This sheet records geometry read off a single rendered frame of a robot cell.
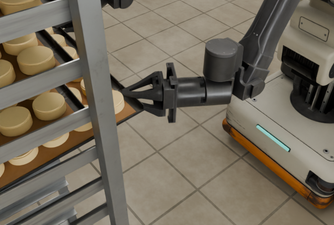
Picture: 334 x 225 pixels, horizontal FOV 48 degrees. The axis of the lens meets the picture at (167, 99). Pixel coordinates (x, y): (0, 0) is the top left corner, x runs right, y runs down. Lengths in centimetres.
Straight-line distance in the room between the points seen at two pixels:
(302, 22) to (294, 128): 50
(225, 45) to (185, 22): 228
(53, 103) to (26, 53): 9
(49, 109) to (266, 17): 42
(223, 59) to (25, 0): 33
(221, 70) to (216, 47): 4
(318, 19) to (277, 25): 68
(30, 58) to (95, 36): 11
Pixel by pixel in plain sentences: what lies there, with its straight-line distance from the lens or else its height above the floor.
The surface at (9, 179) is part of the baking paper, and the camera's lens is 64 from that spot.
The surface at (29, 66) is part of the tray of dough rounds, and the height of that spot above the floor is 115.
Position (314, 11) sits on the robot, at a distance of 144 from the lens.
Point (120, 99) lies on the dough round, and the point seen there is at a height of 101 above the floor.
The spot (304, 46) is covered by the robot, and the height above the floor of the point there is 71.
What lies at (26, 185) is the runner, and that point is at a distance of 63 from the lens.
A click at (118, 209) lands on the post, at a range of 76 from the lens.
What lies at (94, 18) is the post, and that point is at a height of 123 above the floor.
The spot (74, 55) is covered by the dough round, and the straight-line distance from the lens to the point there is 80.
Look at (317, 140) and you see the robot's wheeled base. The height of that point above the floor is 28.
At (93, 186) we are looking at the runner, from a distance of 71.
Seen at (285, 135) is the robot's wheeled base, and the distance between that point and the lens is 169.
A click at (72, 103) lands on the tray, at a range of 63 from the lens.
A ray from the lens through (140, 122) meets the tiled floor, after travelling 206.
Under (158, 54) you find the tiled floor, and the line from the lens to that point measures 256.
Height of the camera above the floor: 145
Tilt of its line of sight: 41 degrees down
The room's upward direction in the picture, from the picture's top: straight up
